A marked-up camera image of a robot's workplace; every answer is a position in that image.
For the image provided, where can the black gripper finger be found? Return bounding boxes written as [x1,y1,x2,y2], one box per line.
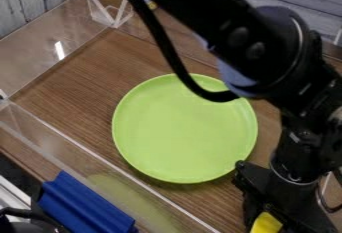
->
[242,192,263,229]

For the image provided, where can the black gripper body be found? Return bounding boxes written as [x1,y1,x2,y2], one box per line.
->
[232,161,338,233]

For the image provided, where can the yellow green-tipped banana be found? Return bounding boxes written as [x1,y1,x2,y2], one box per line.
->
[250,212,283,233]

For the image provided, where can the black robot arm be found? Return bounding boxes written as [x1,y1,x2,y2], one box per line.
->
[128,0,342,233]

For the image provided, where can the green round plate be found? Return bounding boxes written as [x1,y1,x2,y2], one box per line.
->
[112,74,258,184]

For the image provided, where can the blue plastic clamp block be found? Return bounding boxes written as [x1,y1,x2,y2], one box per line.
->
[37,171,139,233]

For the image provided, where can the clear acrylic tray wall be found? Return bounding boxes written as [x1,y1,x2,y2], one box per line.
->
[0,99,220,233]

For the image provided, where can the clear acrylic corner bracket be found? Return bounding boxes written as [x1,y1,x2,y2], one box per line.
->
[87,0,133,29]

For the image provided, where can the black cable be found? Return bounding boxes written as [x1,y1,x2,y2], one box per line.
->
[108,0,242,104]

